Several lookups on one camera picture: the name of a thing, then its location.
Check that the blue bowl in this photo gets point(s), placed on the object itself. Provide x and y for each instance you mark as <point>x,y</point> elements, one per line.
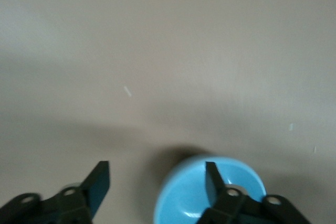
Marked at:
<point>183,190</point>

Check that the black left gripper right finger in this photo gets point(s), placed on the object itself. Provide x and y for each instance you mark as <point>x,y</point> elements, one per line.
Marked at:
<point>236,208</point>

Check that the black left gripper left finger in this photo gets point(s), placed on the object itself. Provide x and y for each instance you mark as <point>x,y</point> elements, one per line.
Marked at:
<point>68,205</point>

